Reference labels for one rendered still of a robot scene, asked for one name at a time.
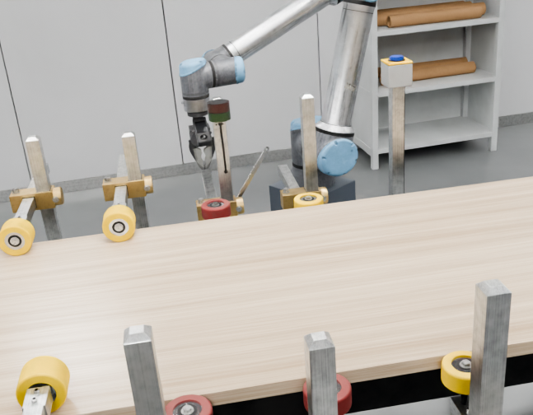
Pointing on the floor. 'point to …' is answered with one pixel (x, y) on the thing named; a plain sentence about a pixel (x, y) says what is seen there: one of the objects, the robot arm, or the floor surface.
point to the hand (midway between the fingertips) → (204, 168)
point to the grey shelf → (471, 83)
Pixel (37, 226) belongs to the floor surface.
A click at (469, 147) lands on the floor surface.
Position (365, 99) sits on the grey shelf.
